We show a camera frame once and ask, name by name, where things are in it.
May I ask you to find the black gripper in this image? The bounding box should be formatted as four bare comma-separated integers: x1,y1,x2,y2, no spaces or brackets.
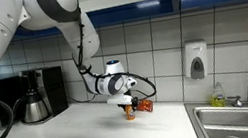
116,95,141,113

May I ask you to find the orange soda can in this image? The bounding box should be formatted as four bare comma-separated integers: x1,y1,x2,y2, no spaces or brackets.
123,104,138,122

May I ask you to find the orange snack bag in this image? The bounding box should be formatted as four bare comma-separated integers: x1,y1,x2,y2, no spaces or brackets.
134,98,155,115

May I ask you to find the black coffee maker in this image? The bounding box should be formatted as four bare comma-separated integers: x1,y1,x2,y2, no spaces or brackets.
17,63,71,125

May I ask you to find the steel coffee carafe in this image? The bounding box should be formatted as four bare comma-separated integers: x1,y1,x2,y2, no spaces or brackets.
16,87,53,127

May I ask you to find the stainless steel sink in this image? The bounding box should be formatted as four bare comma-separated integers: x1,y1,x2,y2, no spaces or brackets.
183,92,248,138

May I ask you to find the black microwave oven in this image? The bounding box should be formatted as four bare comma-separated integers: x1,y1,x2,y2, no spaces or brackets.
0,75,33,129

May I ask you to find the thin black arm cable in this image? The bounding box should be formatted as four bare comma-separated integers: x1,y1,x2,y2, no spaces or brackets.
64,1,159,112

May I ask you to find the white wall soap dispenser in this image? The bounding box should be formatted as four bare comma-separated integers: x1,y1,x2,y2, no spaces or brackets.
179,38,213,83

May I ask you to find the blue open wall cabinet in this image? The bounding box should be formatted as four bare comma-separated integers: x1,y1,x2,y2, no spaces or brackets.
9,0,188,42

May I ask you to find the chrome faucet handle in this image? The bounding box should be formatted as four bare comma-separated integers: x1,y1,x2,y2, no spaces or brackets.
230,94,245,110

